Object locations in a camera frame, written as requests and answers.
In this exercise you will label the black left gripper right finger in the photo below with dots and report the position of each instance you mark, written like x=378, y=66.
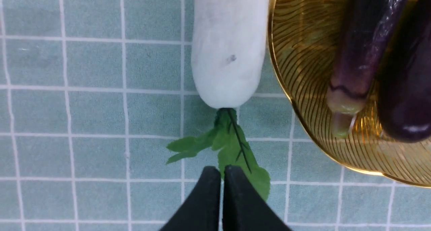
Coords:
x=243, y=208

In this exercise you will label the dark purple eggplant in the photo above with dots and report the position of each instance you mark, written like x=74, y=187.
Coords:
x=404, y=95

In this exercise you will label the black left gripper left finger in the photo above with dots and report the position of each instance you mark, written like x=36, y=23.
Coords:
x=201, y=209

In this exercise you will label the purple eggplant with stem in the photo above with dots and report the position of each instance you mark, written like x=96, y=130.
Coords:
x=367, y=28

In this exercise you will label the white radish with leaves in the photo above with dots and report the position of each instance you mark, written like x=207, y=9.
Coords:
x=227, y=56

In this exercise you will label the green checkered tablecloth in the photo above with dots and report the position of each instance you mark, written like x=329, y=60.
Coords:
x=92, y=91

